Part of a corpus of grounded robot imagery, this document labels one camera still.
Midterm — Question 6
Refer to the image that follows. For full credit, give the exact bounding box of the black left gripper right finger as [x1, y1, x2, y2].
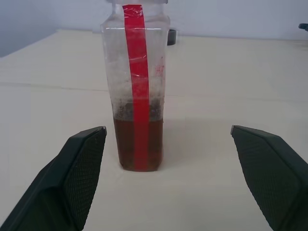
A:
[231, 125, 308, 231]

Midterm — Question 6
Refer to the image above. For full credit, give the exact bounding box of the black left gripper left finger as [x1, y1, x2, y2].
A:
[0, 126, 107, 231]

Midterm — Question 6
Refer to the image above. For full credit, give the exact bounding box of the clear bottle with red tape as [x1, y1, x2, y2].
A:
[100, 0, 171, 173]

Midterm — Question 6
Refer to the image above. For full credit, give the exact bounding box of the black round tape roll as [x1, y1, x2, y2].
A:
[167, 28, 178, 46]

